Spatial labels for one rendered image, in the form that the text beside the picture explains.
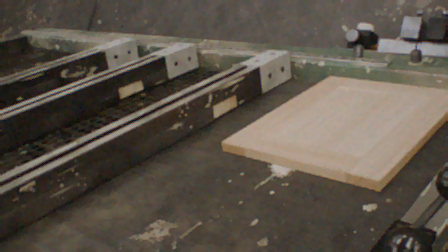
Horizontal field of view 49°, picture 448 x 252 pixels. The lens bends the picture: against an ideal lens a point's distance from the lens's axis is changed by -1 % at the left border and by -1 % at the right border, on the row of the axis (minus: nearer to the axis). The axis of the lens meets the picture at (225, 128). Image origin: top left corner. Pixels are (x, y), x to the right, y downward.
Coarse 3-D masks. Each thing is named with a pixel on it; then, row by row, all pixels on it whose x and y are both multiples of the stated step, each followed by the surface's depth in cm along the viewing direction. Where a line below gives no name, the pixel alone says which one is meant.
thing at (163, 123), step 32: (256, 64) 118; (288, 64) 126; (192, 96) 103; (224, 96) 109; (256, 96) 118; (128, 128) 91; (160, 128) 96; (192, 128) 103; (64, 160) 82; (96, 160) 86; (128, 160) 91; (0, 192) 74; (32, 192) 78; (64, 192) 82; (0, 224) 74
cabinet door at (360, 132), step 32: (320, 96) 109; (352, 96) 107; (384, 96) 105; (416, 96) 102; (256, 128) 97; (288, 128) 96; (320, 128) 94; (352, 128) 92; (384, 128) 91; (416, 128) 88; (288, 160) 84; (320, 160) 82; (352, 160) 81; (384, 160) 79
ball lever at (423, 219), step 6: (444, 168) 48; (438, 174) 49; (444, 174) 48; (438, 180) 48; (444, 180) 48; (438, 186) 48; (444, 186) 48; (438, 192) 49; (444, 192) 48; (438, 198) 50; (444, 198) 49; (432, 204) 51; (438, 204) 50; (426, 210) 52; (432, 210) 51; (420, 216) 52; (426, 216) 52; (432, 216) 51; (414, 222) 53; (420, 222) 52; (426, 222) 52; (420, 228) 53
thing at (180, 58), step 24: (168, 48) 144; (192, 48) 145; (120, 72) 127; (144, 72) 133; (168, 72) 139; (48, 96) 117; (72, 96) 117; (96, 96) 123; (0, 120) 105; (24, 120) 109; (48, 120) 114; (72, 120) 119; (0, 144) 106
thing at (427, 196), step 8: (432, 184) 67; (424, 192) 66; (432, 192) 65; (416, 200) 64; (424, 200) 64; (432, 200) 64; (416, 208) 63; (424, 208) 62; (440, 208) 62; (408, 216) 61; (416, 216) 61; (440, 216) 61; (432, 224) 59; (440, 224) 59; (440, 232) 58; (440, 240) 58; (440, 248) 59
